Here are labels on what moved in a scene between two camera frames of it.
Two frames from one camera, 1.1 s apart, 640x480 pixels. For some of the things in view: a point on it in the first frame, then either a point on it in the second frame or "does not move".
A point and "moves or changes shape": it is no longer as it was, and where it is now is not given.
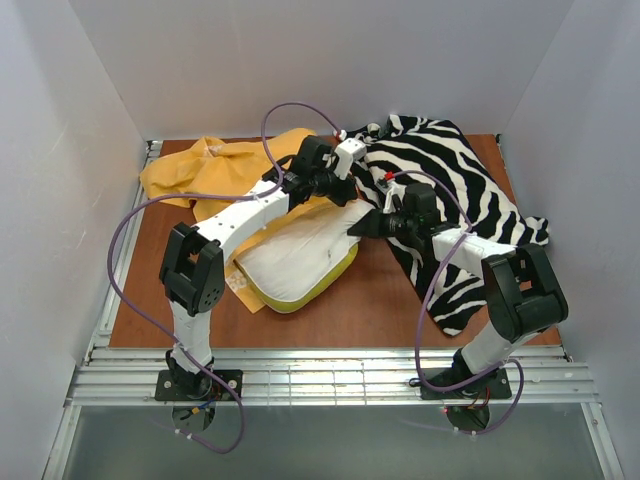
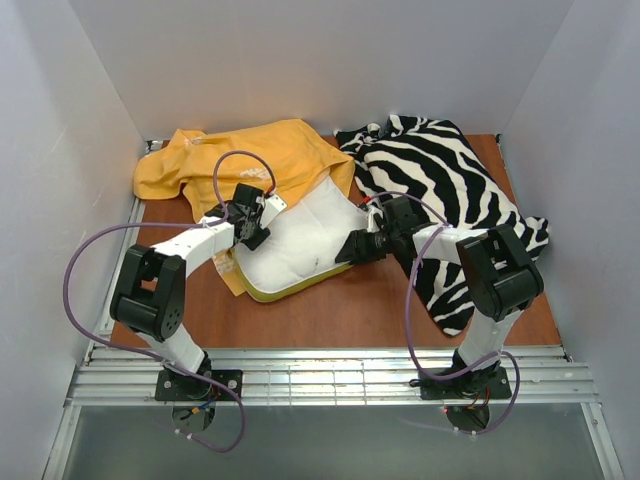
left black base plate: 176,385 does not move
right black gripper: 385,224 -> 364,245
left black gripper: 331,185 -> 252,230
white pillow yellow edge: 302,257 moves or changes shape
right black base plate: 494,386 does not move
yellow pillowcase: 205,173 moves or changes shape
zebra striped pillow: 402,151 does not move
